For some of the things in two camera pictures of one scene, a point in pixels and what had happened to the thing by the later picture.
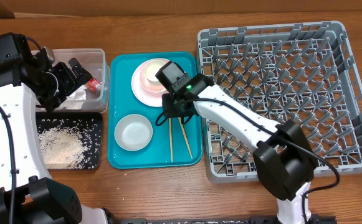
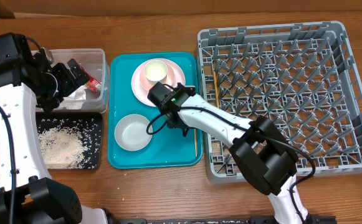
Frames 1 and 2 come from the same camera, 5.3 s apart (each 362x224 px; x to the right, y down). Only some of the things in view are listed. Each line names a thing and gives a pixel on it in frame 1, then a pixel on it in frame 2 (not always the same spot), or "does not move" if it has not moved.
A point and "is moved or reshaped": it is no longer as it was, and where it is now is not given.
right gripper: [171, 111] → [177, 125]
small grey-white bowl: [133, 132] does not move
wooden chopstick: [185, 137] is moved or reshaped
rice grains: [69, 144] does not move
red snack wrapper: [93, 84] does not move
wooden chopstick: [171, 140] → [195, 141]
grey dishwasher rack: [305, 73] does not move
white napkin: [79, 94] does not move
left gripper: [60, 68] does not move
